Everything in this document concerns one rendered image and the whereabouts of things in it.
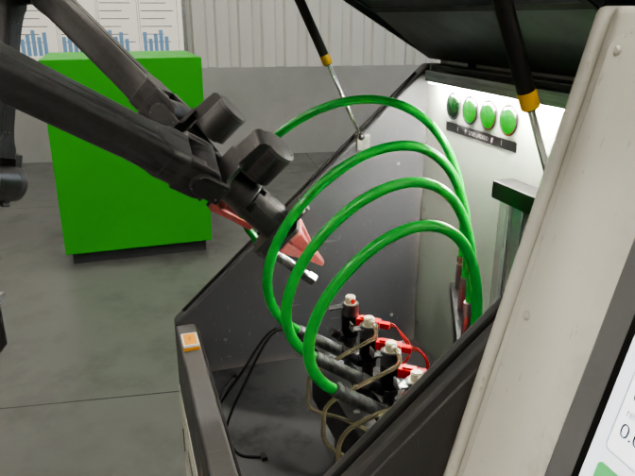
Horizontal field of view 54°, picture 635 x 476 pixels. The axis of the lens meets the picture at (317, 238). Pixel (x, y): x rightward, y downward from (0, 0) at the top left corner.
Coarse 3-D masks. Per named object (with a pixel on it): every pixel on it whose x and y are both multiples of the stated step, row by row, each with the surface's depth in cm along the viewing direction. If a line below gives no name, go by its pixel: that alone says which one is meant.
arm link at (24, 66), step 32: (0, 64) 69; (32, 64) 72; (0, 96) 72; (32, 96) 73; (64, 96) 74; (96, 96) 78; (64, 128) 77; (96, 128) 78; (128, 128) 79; (160, 128) 84; (128, 160) 83; (160, 160) 84; (192, 160) 85
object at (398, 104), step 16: (352, 96) 98; (368, 96) 97; (384, 96) 97; (304, 112) 99; (320, 112) 99; (416, 112) 97; (288, 128) 100; (432, 128) 98; (448, 144) 98; (448, 160) 99
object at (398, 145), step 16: (384, 144) 85; (400, 144) 85; (416, 144) 86; (352, 160) 84; (336, 176) 84; (448, 176) 90; (464, 192) 91; (304, 208) 84; (288, 224) 84; (272, 240) 85; (272, 256) 85; (272, 272) 86; (464, 272) 96; (464, 288) 96; (272, 304) 87; (320, 336) 92; (336, 352) 93
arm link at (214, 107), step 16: (208, 96) 106; (224, 96) 107; (160, 112) 106; (192, 112) 106; (208, 112) 105; (224, 112) 104; (240, 112) 108; (176, 128) 106; (208, 128) 105; (224, 128) 105
